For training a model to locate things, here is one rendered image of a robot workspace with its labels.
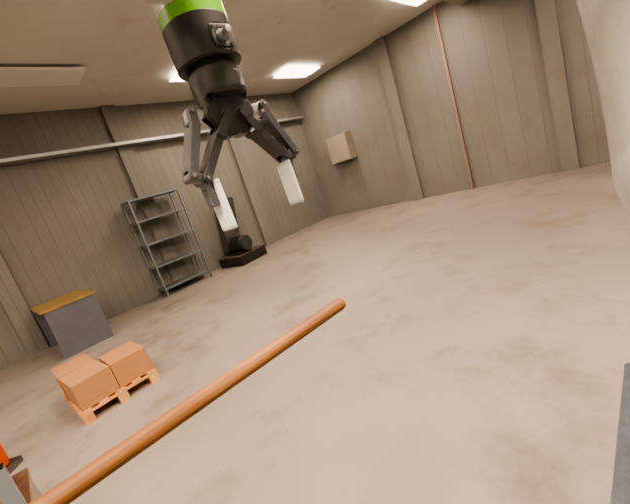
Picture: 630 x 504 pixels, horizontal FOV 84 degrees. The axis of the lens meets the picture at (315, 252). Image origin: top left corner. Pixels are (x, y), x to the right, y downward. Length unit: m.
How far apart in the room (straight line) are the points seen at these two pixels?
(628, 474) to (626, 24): 0.36
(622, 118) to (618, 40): 0.06
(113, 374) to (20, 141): 5.69
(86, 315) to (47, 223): 2.36
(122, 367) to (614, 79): 4.00
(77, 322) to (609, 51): 6.74
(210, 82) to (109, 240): 8.10
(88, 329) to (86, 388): 2.91
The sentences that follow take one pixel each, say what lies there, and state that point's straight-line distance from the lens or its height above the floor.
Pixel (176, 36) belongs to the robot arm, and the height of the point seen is 1.70.
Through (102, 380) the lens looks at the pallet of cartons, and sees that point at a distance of 4.04.
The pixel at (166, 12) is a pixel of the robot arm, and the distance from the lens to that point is 0.57.
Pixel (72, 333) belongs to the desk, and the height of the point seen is 0.33.
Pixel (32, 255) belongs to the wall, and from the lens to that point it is 8.34.
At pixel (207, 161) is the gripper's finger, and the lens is 0.50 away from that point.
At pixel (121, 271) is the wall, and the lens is 8.59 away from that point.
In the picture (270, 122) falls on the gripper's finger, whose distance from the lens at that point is 0.58.
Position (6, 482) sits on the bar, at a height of 0.90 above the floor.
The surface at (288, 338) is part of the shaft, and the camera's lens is 0.72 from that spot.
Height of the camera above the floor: 1.48
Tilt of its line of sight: 12 degrees down
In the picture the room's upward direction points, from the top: 18 degrees counter-clockwise
